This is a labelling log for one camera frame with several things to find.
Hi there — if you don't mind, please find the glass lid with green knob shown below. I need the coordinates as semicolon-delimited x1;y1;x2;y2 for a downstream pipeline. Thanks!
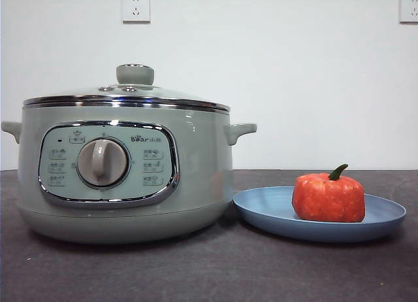
23;63;231;114

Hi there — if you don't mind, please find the orange pumpkin with green stem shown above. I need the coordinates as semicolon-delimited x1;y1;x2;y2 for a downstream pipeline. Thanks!
291;163;366;223

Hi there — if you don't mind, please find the pale green electric steamer pot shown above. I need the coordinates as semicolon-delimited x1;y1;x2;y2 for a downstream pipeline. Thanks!
0;103;259;244

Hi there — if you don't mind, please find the blue round plate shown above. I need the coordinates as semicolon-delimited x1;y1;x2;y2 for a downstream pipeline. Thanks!
233;186;408;243

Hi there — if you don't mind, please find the white wall socket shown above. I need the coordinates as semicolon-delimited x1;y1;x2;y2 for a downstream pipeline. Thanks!
398;0;418;24
122;0;152;24

